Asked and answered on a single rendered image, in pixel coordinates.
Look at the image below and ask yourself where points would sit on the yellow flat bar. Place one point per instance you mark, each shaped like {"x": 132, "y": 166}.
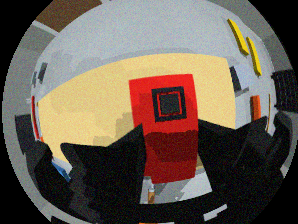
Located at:
{"x": 238, "y": 37}
{"x": 254, "y": 57}

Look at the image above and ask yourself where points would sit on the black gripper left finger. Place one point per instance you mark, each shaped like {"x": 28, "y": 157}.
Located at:
{"x": 123, "y": 161}

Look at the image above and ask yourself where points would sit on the awl with brown wooden handle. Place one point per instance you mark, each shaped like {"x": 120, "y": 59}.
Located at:
{"x": 151, "y": 194}

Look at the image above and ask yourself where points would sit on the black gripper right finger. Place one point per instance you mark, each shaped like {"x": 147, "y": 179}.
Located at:
{"x": 220, "y": 147}

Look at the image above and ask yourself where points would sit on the blue shallow tray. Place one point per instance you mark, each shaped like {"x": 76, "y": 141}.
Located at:
{"x": 62, "y": 172}

